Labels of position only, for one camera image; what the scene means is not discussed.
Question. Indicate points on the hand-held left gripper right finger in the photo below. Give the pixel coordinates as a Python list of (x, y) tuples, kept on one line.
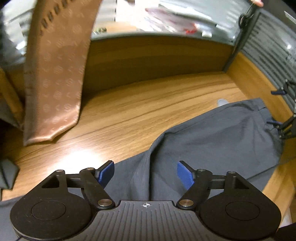
[(185, 174)]

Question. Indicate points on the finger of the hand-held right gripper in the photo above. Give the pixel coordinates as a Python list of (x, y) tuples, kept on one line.
[(286, 129), (278, 92)]

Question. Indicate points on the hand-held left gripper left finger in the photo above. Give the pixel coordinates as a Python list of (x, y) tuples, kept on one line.
[(106, 173)]

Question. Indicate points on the grey pants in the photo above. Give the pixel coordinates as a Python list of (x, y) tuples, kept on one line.
[(208, 134)]

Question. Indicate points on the dark grey garment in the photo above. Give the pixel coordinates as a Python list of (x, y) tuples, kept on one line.
[(8, 172)]

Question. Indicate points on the black scissors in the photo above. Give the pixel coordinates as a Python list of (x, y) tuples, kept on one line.
[(242, 20)]

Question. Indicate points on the small pink figurine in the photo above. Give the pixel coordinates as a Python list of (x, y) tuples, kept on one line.
[(257, 2)]

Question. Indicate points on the brown patterned cloth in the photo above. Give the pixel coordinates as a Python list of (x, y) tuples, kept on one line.
[(57, 69)]

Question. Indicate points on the red and white packet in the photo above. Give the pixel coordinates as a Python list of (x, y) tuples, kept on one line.
[(166, 18)]

